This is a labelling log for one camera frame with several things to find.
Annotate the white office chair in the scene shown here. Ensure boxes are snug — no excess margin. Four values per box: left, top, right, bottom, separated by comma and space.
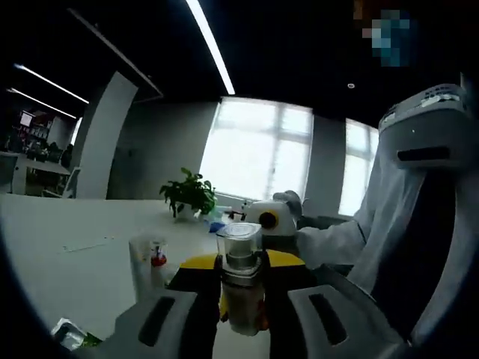
61, 166, 82, 199

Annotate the white chest-worn device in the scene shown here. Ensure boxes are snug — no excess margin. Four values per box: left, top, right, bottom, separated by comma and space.
377, 84, 472, 171

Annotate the white skincare bottle red collar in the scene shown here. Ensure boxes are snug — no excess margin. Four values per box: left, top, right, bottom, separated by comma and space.
148, 237, 169, 289

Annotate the white skincare tube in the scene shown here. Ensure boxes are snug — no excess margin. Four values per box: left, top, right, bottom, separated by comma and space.
129, 235, 153, 304

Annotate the clear silver skincare sachet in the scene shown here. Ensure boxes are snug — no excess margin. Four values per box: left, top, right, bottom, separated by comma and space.
50, 317, 89, 351

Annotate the ceiling light strip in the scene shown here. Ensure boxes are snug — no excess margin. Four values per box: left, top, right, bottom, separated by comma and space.
185, 0, 237, 95

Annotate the large window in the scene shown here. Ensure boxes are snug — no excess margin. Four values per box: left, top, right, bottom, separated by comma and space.
200, 97, 314, 205

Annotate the skincare pump bottle square cap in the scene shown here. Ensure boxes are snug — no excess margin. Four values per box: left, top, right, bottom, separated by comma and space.
216, 222, 269, 336

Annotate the narrow window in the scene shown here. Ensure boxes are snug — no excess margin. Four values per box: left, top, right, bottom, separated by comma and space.
338, 118, 379, 217

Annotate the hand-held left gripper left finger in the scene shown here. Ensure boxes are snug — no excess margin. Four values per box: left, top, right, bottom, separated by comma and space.
110, 252, 222, 359

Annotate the potted green plant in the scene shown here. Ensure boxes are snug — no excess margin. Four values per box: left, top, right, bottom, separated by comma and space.
159, 167, 218, 222

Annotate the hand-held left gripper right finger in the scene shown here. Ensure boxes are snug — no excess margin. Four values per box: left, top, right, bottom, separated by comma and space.
260, 248, 407, 359

